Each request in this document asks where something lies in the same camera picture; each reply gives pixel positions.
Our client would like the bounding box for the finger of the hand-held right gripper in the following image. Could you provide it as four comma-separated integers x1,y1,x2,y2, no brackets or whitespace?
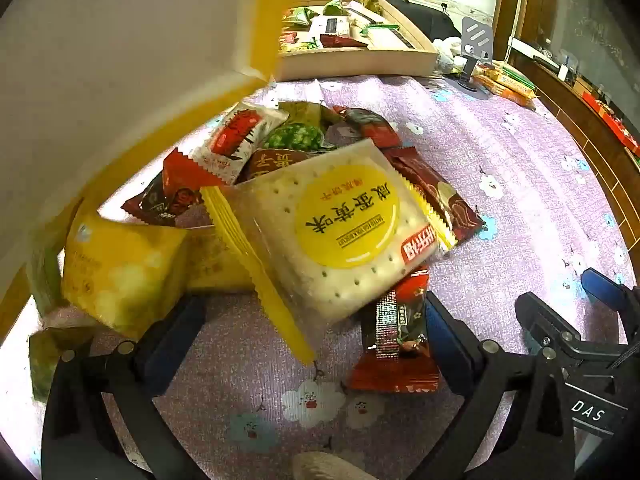
581,267,640,346
515,292,628,368

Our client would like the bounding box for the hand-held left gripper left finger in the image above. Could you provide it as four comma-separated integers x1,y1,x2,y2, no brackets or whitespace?
41,296,207,480

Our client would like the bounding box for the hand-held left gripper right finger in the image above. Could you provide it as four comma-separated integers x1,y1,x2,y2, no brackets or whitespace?
415,291,582,480

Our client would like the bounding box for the clear cracker packet yellow label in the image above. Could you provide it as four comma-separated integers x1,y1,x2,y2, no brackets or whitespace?
200,137,458,366

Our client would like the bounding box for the yellow cardboard box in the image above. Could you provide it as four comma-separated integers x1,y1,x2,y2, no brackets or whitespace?
0,0,295,346

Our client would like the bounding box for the small red snack packet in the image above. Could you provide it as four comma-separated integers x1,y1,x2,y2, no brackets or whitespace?
346,270,442,395

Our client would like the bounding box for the pale yellow snack packet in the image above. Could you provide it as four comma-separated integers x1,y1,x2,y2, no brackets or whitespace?
185,227,256,293

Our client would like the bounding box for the yellow cake packet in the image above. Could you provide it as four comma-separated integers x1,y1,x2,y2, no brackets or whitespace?
61,212,188,338

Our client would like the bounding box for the long brown red snack packet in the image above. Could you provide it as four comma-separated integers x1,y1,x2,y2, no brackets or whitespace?
382,147,486,256

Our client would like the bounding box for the dark red snack packet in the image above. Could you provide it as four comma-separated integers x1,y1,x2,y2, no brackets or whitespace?
121,147,223,228
332,106,403,150

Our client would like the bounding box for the purple floral tablecloth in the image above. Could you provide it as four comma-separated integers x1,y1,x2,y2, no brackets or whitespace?
0,75,638,480

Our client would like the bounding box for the beige fuzzy cloth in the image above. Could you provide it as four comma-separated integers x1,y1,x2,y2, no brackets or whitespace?
292,451,383,480

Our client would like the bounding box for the wooden side cabinet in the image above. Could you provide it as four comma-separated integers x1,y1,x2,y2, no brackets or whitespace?
500,0,640,241

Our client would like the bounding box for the brown snack packet gold print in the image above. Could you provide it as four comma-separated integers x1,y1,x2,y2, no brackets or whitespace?
239,147,311,183

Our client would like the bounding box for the red white snack packet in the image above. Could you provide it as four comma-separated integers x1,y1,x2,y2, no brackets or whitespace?
192,101,290,186

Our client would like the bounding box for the green orange snack packet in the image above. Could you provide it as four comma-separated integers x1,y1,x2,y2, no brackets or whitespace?
492,61,537,92

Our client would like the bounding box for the green pea snack packet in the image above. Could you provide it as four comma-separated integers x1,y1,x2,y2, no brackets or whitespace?
262,101,346,153

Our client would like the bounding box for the white power strip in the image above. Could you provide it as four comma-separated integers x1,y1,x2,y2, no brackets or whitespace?
507,37,558,68

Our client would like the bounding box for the grey white bundle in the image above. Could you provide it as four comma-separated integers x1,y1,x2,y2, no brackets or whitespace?
432,37,471,77

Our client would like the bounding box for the grey phone stand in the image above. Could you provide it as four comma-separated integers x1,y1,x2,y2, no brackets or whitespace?
457,16,496,101

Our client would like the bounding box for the wooden tray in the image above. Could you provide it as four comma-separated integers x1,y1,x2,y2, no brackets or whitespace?
275,0,440,81

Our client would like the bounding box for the black bag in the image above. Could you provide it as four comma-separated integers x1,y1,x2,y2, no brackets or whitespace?
395,0,463,46

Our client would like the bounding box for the pile of assorted snack packets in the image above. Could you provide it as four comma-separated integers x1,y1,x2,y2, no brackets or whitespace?
280,0,416,53

